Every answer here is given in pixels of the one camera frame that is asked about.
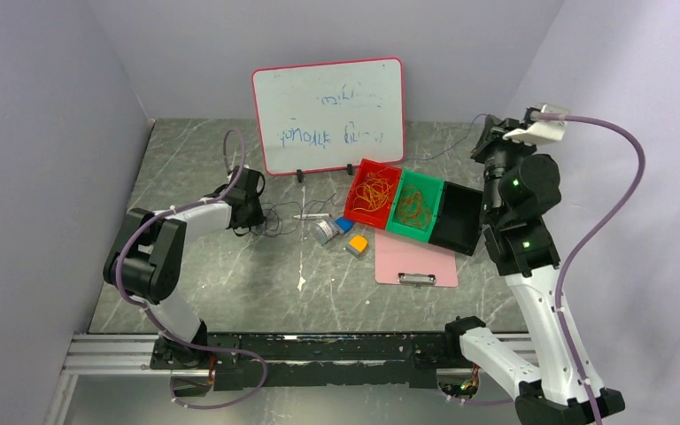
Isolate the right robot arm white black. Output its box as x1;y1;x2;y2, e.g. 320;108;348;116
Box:
442;115;626;424

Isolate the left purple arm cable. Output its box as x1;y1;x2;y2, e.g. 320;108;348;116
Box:
113;128;269;411

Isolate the orange cable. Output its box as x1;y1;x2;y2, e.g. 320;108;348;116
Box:
397;184;435;231

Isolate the blue eraser block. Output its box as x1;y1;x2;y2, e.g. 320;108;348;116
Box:
335;217;354;234

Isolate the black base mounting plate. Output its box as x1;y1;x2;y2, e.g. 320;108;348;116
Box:
149;331;472;391

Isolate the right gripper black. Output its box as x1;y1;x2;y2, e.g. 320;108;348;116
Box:
469;114;540;219

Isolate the black plastic bin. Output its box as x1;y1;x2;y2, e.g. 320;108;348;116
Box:
429;181;483;256

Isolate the whiteboard with pink frame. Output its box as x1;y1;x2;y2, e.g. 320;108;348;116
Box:
251;57;406;176

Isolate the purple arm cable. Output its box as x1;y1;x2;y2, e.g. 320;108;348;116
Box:
113;128;269;411
445;112;647;425

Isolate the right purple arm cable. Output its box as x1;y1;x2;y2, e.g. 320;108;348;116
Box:
445;112;647;425

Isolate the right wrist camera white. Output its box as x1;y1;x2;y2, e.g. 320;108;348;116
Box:
502;104;570;146

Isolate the white marker pen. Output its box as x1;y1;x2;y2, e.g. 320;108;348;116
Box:
292;212;333;220

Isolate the pink clipboard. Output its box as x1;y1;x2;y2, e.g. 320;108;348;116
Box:
373;230;458;288

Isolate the clear tape roll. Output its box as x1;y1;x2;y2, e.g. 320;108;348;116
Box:
309;219;341;244

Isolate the green plastic bin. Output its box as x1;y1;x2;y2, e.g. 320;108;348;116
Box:
385;170;444;243

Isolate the yellow eraser block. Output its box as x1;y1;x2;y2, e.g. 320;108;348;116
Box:
344;236;368;258

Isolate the aluminium rail frame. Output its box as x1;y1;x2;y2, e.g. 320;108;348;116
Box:
43;333;596;425

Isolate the yellow cable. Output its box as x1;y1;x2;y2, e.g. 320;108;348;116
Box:
354;170;397;213
352;171;397;215

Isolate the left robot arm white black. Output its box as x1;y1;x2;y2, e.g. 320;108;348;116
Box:
102;166;266;368

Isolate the red plastic bin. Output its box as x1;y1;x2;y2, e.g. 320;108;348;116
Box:
344;158;403;229

